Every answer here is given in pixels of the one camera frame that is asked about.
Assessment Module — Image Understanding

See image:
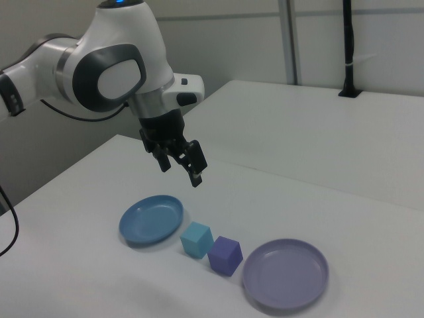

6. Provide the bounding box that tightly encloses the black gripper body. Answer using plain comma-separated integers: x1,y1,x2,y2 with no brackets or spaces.
137,110,190,154

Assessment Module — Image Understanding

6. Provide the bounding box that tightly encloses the light blue cube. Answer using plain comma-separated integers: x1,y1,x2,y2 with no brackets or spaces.
180,222,215,260

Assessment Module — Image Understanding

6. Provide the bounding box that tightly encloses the purple cube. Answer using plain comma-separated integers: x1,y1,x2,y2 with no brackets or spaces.
207,235,244,276

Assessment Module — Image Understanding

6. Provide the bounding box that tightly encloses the blue plate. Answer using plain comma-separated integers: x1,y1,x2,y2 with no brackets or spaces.
118,194,185,248

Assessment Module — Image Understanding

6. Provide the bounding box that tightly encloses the purple plate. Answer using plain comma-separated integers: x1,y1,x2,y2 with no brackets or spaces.
241,238,330,311

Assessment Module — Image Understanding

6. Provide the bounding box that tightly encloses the black pole with clamp base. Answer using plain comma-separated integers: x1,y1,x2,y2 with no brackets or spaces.
337,0,362,99

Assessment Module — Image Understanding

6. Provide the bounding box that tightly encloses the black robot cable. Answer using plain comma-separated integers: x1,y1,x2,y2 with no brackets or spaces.
0,98,131,256

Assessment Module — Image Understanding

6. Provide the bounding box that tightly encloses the silver partition post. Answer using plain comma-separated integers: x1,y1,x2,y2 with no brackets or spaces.
280,0,301,85

